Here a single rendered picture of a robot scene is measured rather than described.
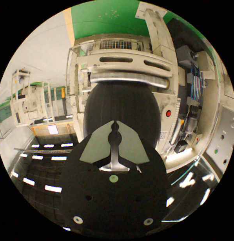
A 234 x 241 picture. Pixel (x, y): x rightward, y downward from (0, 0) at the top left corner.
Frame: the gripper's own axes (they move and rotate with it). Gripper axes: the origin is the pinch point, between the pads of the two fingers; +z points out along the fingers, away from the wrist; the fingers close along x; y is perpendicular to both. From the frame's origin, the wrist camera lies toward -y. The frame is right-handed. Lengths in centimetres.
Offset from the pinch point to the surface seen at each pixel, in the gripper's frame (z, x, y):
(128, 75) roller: 18.5, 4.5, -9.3
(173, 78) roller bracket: 15.3, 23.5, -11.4
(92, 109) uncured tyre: 10.2, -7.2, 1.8
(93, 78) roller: 18.4, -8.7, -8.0
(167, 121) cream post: 23.4, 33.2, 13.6
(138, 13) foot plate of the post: 49, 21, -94
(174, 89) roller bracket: 14.5, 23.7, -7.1
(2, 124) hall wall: -19, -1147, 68
